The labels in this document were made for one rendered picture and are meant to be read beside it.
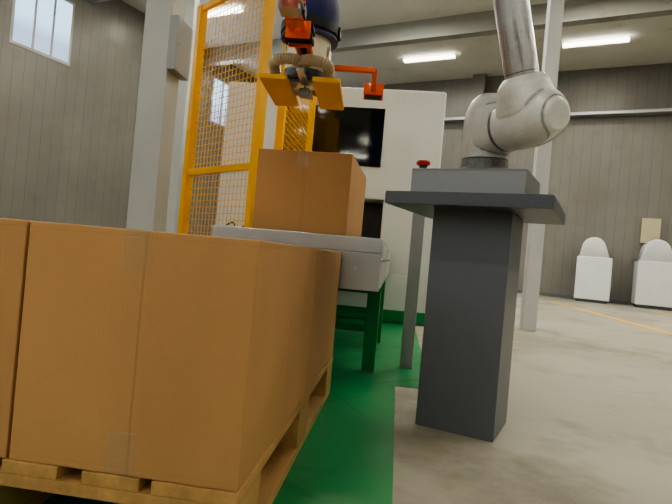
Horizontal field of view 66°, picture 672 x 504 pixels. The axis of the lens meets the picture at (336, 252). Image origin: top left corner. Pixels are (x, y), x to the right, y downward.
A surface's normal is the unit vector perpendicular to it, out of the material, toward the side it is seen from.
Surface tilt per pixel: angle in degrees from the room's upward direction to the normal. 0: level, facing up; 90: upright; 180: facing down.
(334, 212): 90
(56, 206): 90
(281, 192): 90
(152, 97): 90
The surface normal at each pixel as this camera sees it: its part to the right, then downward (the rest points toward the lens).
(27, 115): 0.89, 0.07
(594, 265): -0.45, -0.04
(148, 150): -0.12, -0.01
